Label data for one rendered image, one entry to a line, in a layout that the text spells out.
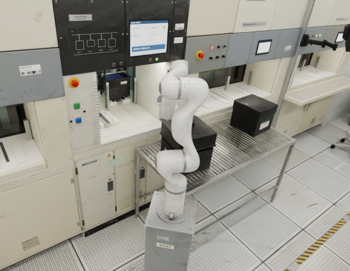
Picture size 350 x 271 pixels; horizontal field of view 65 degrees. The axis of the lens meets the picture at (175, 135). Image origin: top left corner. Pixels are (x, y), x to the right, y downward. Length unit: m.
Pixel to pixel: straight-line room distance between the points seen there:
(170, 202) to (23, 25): 1.16
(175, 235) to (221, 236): 1.03
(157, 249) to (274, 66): 2.26
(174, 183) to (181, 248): 0.43
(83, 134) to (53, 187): 0.42
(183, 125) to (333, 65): 3.51
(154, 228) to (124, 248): 0.88
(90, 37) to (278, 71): 2.09
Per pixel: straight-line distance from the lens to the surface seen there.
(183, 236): 1.63
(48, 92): 1.71
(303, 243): 2.85
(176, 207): 1.58
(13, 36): 1.61
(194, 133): 1.82
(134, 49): 1.85
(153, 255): 1.80
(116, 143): 2.07
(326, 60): 4.61
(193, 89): 1.23
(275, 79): 3.22
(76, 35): 1.68
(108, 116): 2.31
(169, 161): 1.37
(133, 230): 2.55
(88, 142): 1.97
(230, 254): 2.52
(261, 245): 2.66
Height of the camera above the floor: 1.98
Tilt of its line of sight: 32 degrees down
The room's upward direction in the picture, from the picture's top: 6 degrees clockwise
